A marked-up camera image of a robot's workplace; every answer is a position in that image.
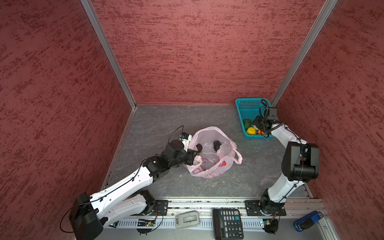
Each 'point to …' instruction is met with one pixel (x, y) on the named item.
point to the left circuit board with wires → (144, 222)
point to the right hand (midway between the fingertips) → (255, 124)
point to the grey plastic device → (188, 219)
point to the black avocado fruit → (216, 144)
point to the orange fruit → (259, 132)
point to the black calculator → (227, 224)
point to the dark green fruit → (247, 123)
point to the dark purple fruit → (199, 147)
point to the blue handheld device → (307, 220)
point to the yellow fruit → (251, 130)
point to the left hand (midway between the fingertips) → (197, 155)
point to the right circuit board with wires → (271, 226)
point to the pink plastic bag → (210, 163)
